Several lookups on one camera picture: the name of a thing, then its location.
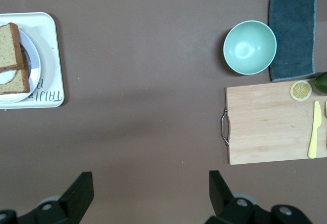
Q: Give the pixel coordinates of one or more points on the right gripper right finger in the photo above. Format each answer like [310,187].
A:
[221,198]

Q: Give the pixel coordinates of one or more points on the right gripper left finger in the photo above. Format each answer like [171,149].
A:
[78,196]

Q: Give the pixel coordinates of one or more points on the brown bread slice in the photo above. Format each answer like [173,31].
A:
[7,48]
[15,86]

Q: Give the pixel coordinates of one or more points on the fried egg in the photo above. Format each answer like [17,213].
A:
[7,77]

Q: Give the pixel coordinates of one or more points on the pale lavender round plate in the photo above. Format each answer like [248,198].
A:
[34,63]

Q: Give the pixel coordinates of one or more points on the wooden cutting board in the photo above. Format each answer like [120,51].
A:
[268,127]

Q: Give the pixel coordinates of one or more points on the yellow plastic knife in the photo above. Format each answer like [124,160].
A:
[316,122]

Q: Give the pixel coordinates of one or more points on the lemon slice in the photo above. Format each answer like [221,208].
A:
[301,90]

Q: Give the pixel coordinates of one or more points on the cream bear print tray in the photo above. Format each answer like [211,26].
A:
[51,55]

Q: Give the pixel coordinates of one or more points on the mint green bowl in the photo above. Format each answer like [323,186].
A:
[249,48]

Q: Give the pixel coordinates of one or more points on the green avocado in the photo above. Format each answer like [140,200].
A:
[322,83]

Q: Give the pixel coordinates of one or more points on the dark grey cloth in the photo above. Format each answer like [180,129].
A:
[293,30]

